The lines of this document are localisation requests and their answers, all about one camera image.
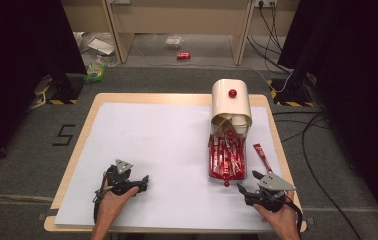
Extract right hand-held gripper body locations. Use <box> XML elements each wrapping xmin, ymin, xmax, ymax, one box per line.
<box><xmin>245</xmin><ymin>172</ymin><xmax>297</xmax><ymax>214</ymax></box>

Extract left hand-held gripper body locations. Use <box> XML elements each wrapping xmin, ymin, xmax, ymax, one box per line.
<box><xmin>105</xmin><ymin>158</ymin><xmax>135</xmax><ymax>196</ymax></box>

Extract single red stick sachet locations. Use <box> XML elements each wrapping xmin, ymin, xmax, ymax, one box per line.
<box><xmin>252</xmin><ymin>143</ymin><xmax>274</xmax><ymax>174</ymax></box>

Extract person's left hand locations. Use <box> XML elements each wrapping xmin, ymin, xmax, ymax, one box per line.
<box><xmin>95</xmin><ymin>171</ymin><xmax>141</xmax><ymax>229</ymax></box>

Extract person's right hand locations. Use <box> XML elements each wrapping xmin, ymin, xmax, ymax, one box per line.
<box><xmin>253</xmin><ymin>190</ymin><xmax>302</xmax><ymax>236</ymax></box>

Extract white table mat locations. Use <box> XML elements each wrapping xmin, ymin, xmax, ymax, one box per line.
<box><xmin>54</xmin><ymin>102</ymin><xmax>283</xmax><ymax>232</ymax></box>

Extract pile of red stick packets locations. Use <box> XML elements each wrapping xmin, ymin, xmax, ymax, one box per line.
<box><xmin>209</xmin><ymin>134</ymin><xmax>246</xmax><ymax>180</ymax></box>

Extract white paper cups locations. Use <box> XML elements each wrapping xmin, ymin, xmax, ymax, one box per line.
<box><xmin>231</xmin><ymin>113</ymin><xmax>249</xmax><ymax>137</ymax></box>

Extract white storage box red knob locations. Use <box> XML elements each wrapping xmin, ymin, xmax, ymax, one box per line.
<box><xmin>207</xmin><ymin>78</ymin><xmax>254</xmax><ymax>148</ymax></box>

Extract black stand base hazard tape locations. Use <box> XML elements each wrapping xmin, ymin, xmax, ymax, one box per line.
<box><xmin>32</xmin><ymin>73</ymin><xmax>85</xmax><ymax>106</ymax></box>
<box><xmin>266</xmin><ymin>77</ymin><xmax>316</xmax><ymax>108</ymax></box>

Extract green bag on floor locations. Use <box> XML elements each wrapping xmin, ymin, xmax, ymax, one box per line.
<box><xmin>83</xmin><ymin>54</ymin><xmax>108</xmax><ymax>84</ymax></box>

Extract white flat carton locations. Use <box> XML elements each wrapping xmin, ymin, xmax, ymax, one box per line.
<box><xmin>86</xmin><ymin>36</ymin><xmax>116</xmax><ymax>56</ymax></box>

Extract clear plastic bag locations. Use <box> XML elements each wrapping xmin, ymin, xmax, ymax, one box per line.
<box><xmin>164</xmin><ymin>35</ymin><xmax>185</xmax><ymax>50</ymax></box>

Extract black curtain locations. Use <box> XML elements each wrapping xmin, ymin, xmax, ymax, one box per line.
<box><xmin>0</xmin><ymin>0</ymin><xmax>88</xmax><ymax>174</ymax></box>
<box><xmin>277</xmin><ymin>0</ymin><xmax>378</xmax><ymax>231</ymax></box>

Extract beige desk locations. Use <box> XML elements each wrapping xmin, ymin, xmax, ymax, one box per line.
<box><xmin>60</xmin><ymin>0</ymin><xmax>301</xmax><ymax>67</ymax></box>

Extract left hand-held gripper cable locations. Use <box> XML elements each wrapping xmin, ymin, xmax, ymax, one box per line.
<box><xmin>92</xmin><ymin>173</ymin><xmax>112</xmax><ymax>225</ymax></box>

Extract hand-held gripper cable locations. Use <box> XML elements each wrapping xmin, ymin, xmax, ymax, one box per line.
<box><xmin>285</xmin><ymin>194</ymin><xmax>304</xmax><ymax>234</ymax></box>
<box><xmin>92</xmin><ymin>173</ymin><xmax>112</xmax><ymax>225</ymax></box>

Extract right hand-held gripper cable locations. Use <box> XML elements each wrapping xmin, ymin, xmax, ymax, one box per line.
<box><xmin>285</xmin><ymin>194</ymin><xmax>304</xmax><ymax>234</ymax></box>

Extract long black floor cable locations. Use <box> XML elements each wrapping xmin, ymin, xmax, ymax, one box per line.
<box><xmin>301</xmin><ymin>111</ymin><xmax>363</xmax><ymax>240</ymax></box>

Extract thin black floor cable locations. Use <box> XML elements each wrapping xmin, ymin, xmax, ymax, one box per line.
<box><xmin>271</xmin><ymin>110</ymin><xmax>331</xmax><ymax>144</ymax></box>

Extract black cables from wall socket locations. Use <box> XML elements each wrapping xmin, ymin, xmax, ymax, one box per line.
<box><xmin>246</xmin><ymin>0</ymin><xmax>293</xmax><ymax>75</ymax></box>

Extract white wall socket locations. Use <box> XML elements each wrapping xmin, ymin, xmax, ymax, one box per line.
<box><xmin>253</xmin><ymin>0</ymin><xmax>279</xmax><ymax>8</ymax></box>

